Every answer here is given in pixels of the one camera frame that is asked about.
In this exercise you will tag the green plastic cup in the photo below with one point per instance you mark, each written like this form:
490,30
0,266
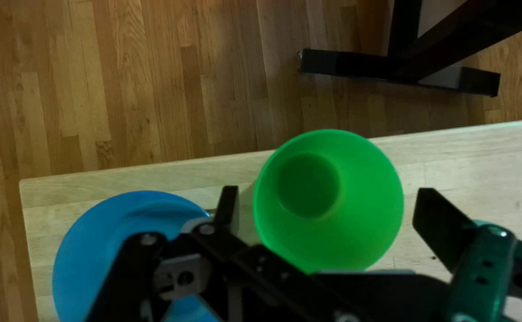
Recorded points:
333,196

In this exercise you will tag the blue plastic cup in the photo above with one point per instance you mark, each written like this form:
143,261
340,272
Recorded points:
102,238

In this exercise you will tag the black metal stand base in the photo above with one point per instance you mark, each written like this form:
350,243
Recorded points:
427,59

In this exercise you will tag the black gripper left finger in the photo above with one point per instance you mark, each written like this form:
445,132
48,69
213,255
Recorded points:
227,205

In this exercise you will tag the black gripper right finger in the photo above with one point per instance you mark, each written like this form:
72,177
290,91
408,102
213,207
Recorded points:
442,229

